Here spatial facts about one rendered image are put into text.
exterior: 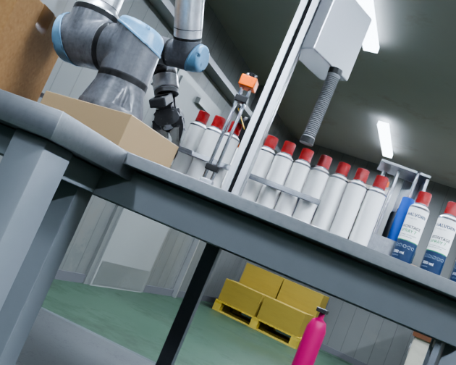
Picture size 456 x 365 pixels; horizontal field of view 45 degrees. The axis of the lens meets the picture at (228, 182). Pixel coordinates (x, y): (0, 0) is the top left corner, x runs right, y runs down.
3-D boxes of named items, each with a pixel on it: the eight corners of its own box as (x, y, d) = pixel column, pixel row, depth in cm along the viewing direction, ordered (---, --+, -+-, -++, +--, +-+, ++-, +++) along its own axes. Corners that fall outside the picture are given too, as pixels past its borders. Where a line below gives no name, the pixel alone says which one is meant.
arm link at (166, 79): (174, 69, 156) (146, 74, 157) (175, 85, 155) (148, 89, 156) (180, 80, 164) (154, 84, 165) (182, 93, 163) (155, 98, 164)
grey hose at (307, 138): (313, 148, 140) (342, 74, 142) (312, 144, 136) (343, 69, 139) (299, 143, 140) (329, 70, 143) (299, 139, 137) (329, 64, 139)
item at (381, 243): (391, 269, 154) (423, 185, 157) (399, 266, 141) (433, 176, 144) (344, 249, 157) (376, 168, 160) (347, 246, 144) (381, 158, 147)
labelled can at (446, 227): (435, 282, 139) (462, 208, 141) (439, 282, 134) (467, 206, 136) (415, 274, 140) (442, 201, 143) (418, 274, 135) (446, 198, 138)
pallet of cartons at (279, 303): (230, 311, 779) (250, 263, 788) (313, 349, 730) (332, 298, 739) (208, 308, 699) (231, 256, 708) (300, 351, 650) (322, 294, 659)
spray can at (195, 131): (186, 183, 155) (214, 118, 157) (182, 179, 150) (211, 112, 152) (169, 176, 156) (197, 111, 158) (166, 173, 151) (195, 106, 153)
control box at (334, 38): (347, 82, 145) (373, 19, 148) (313, 48, 134) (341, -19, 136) (318, 80, 153) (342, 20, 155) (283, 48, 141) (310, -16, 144)
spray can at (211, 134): (203, 189, 152) (231, 123, 155) (195, 184, 147) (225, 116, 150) (188, 183, 154) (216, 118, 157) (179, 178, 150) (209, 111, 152)
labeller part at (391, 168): (422, 186, 156) (423, 182, 157) (430, 178, 146) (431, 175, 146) (376, 169, 159) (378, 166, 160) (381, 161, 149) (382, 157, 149)
